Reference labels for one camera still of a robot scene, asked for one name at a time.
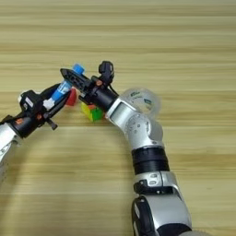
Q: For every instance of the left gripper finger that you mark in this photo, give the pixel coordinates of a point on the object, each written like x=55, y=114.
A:
x=50, y=90
x=63, y=103

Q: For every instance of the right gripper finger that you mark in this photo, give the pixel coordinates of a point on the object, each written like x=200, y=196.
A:
x=75, y=79

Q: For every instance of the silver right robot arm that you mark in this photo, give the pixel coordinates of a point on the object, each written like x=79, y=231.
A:
x=144, y=132

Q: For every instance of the multicolour puzzle cube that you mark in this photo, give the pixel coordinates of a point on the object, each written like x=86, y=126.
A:
x=94, y=114

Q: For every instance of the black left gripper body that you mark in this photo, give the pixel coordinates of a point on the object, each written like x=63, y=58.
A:
x=29, y=123

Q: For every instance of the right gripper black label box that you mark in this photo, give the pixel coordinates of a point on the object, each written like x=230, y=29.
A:
x=106, y=71

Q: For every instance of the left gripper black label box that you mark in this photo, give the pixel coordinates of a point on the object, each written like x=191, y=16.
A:
x=30, y=103

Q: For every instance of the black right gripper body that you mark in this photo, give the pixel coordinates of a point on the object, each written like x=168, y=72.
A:
x=103, y=96

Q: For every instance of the blue glue stick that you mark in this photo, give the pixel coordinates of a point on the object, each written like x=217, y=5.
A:
x=63, y=88

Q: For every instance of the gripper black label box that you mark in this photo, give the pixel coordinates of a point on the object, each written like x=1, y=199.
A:
x=106, y=71
x=30, y=103

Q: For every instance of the clear tape roll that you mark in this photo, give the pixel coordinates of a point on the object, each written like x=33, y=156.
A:
x=152, y=103

